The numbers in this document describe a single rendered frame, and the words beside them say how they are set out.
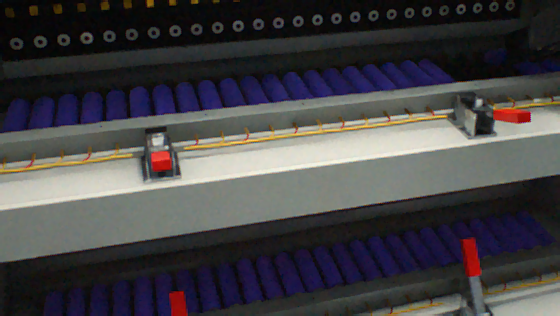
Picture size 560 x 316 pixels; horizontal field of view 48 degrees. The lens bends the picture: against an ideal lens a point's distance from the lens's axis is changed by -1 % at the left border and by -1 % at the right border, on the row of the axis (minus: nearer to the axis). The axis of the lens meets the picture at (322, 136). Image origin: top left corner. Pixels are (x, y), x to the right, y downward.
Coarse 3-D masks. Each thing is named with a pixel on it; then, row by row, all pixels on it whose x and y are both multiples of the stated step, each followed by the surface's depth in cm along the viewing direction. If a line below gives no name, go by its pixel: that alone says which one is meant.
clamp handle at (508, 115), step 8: (480, 104) 54; (480, 112) 53; (488, 112) 51; (496, 112) 50; (504, 112) 49; (512, 112) 48; (520, 112) 48; (528, 112) 47; (504, 120) 49; (512, 120) 48; (520, 120) 47; (528, 120) 48
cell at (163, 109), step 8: (160, 88) 57; (168, 88) 58; (152, 96) 57; (160, 96) 56; (168, 96) 56; (160, 104) 54; (168, 104) 54; (160, 112) 53; (168, 112) 53; (176, 112) 54
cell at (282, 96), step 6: (264, 78) 60; (270, 78) 60; (276, 78) 60; (264, 84) 60; (270, 84) 59; (276, 84) 58; (264, 90) 60; (270, 90) 58; (276, 90) 57; (282, 90) 57; (270, 96) 57; (276, 96) 56; (282, 96) 56; (288, 96) 56; (270, 102) 57; (276, 102) 56
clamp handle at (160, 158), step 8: (152, 136) 46; (160, 136) 46; (152, 144) 47; (160, 144) 47; (152, 152) 45; (160, 152) 43; (168, 152) 43; (152, 160) 40; (160, 160) 40; (168, 160) 41; (152, 168) 40; (160, 168) 40; (168, 168) 41
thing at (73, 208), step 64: (64, 64) 59; (128, 64) 61; (0, 128) 54; (384, 128) 55; (448, 128) 55; (512, 128) 55; (0, 192) 45; (64, 192) 45; (128, 192) 46; (192, 192) 47; (256, 192) 49; (320, 192) 50; (384, 192) 52; (0, 256) 45
